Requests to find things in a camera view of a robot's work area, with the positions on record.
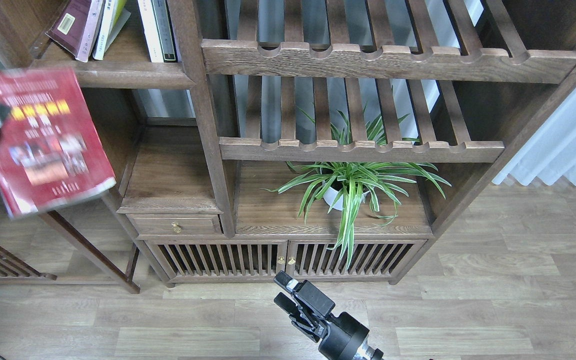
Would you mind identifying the green spider plant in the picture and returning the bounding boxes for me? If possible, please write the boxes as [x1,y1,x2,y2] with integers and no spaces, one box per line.
[267,104,453,271]

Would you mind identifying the white pleated curtain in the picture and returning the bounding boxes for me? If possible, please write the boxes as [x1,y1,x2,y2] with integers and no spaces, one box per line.
[492,89,576,186]

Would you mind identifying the dark wooden bookshelf cabinet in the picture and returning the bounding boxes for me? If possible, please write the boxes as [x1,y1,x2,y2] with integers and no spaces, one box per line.
[0,0,576,287]

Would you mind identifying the wooden side table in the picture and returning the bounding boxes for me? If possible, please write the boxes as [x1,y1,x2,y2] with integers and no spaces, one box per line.
[0,69,141,294]

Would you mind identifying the brass drawer knob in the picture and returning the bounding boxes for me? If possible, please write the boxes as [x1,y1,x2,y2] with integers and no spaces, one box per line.
[171,222,182,234]

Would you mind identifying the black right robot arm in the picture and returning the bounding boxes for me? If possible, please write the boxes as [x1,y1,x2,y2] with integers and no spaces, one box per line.
[273,270,384,360]

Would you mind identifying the red book with photos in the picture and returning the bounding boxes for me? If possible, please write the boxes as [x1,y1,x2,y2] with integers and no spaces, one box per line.
[0,67,117,220]

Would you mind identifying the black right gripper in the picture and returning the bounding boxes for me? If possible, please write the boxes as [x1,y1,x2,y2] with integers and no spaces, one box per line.
[273,271,335,343]

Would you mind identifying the white plant pot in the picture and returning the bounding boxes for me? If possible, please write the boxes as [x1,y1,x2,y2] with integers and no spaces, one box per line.
[322,180,369,213]

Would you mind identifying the white green leaning book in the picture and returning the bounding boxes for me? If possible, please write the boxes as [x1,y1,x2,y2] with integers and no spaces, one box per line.
[92,0,131,60]

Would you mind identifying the dark green upright book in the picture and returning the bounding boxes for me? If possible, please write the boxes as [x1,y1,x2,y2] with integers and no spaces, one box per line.
[151,0,178,63]

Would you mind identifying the white upright book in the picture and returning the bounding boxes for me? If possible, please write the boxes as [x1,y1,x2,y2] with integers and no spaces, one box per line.
[137,0,164,63]

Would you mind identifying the maroon book white characters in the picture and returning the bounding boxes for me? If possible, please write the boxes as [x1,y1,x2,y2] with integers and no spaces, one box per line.
[46,0,104,63]

